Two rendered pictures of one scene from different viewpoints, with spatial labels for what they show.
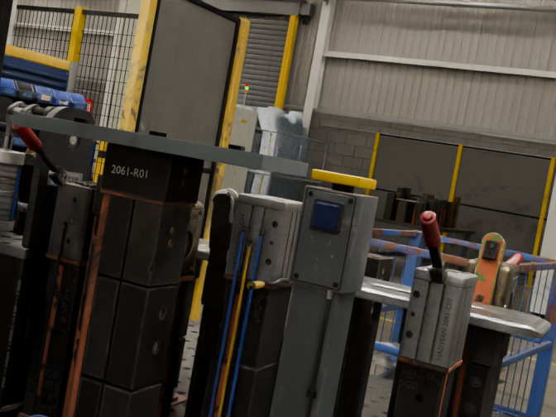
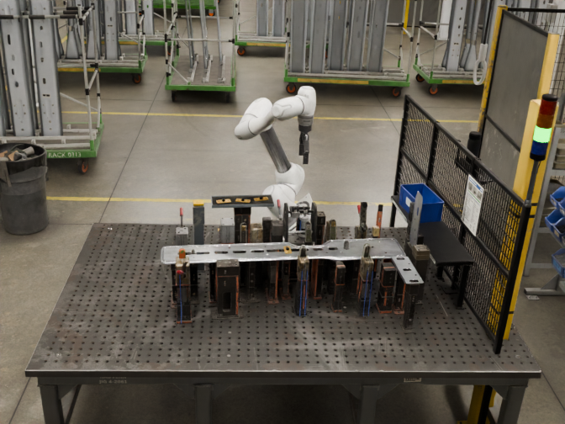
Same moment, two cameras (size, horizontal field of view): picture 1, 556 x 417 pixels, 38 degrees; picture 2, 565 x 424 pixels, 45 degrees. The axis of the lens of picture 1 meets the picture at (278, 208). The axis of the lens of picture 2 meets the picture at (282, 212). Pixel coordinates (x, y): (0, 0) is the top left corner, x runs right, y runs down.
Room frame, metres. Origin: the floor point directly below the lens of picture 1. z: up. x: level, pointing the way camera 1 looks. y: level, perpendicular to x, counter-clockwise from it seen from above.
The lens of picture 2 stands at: (4.28, -1.67, 2.86)
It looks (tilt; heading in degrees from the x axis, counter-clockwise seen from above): 25 degrees down; 147
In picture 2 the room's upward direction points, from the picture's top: 2 degrees clockwise
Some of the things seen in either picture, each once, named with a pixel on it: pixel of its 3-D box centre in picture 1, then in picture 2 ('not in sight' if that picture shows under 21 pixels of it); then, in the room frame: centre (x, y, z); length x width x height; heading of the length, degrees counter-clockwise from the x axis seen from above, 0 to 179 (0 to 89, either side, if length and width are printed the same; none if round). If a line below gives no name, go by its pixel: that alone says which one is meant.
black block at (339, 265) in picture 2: not in sight; (339, 287); (1.72, 0.41, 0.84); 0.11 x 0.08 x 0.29; 156
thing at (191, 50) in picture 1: (171, 174); not in sight; (4.65, 0.63, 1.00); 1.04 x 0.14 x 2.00; 150
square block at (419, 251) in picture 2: not in sight; (417, 275); (1.88, 0.86, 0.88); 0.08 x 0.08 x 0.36; 66
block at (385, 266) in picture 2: not in sight; (386, 288); (1.85, 0.65, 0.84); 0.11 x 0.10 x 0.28; 156
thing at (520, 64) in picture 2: not in sight; (504, 140); (0.71, 2.90, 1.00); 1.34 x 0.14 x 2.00; 150
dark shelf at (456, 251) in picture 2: not in sight; (428, 227); (1.65, 1.14, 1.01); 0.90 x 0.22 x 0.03; 156
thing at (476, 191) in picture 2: not in sight; (473, 204); (1.97, 1.12, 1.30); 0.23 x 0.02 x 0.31; 156
